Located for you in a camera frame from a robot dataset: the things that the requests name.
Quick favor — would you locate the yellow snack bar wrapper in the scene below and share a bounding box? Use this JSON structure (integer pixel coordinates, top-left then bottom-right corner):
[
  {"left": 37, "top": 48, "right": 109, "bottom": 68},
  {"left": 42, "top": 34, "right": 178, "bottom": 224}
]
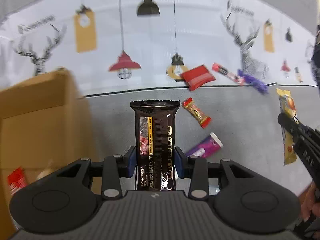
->
[{"left": 276, "top": 88, "right": 299, "bottom": 166}]

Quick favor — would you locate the small red orange candy bar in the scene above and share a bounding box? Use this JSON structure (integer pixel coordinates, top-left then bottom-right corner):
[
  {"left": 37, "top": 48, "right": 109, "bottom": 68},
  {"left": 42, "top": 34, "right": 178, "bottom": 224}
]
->
[{"left": 182, "top": 98, "right": 212, "bottom": 129}]

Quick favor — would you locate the thin red stick packet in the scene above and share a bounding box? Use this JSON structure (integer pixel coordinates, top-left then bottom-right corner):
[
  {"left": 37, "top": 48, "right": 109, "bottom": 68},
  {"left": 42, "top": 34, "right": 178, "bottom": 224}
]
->
[{"left": 212, "top": 63, "right": 245, "bottom": 86}]

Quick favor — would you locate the black chocolate bar wrapper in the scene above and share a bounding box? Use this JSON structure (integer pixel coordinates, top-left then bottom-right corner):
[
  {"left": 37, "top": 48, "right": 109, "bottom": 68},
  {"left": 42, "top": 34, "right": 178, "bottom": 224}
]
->
[{"left": 130, "top": 100, "right": 180, "bottom": 191}]

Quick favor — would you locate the person's right hand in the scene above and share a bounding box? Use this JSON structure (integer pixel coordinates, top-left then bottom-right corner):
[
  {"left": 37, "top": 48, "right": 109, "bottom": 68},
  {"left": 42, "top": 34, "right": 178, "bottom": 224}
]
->
[{"left": 301, "top": 182, "right": 319, "bottom": 222}]

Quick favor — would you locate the grey patterned sofa cover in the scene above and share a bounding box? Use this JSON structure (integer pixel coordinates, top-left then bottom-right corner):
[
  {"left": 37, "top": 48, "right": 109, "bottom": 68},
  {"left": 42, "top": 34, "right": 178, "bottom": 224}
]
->
[{"left": 1, "top": 0, "right": 319, "bottom": 194}]

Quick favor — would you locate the small red square packet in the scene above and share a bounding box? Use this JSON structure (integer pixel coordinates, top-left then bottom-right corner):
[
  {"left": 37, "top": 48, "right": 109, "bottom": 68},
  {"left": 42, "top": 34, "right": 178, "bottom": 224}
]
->
[{"left": 181, "top": 64, "right": 216, "bottom": 91}]

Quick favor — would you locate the clear rice cracker packet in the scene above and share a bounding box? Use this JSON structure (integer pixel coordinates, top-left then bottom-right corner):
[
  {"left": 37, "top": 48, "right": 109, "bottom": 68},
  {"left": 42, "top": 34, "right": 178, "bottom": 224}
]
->
[{"left": 37, "top": 161, "right": 55, "bottom": 180}]

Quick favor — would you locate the purple chocolate wrapper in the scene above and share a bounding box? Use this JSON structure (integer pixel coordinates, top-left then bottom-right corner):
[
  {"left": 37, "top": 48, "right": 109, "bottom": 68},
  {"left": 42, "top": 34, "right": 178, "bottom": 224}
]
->
[{"left": 238, "top": 69, "right": 268, "bottom": 94}]

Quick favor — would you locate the large red spicy snack packet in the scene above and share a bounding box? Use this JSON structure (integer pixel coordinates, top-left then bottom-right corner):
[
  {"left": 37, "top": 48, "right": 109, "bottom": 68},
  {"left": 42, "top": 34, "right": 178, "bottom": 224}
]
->
[{"left": 7, "top": 166, "right": 28, "bottom": 196}]

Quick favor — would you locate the purple pink snack packet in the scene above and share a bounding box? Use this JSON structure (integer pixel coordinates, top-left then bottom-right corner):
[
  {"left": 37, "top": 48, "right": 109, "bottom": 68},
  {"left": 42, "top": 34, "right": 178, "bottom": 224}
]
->
[{"left": 185, "top": 132, "right": 223, "bottom": 158}]

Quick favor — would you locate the brown cardboard box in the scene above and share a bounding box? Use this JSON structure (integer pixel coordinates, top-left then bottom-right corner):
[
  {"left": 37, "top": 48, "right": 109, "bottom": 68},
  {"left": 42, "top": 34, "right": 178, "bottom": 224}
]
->
[{"left": 1, "top": 68, "right": 98, "bottom": 239}]

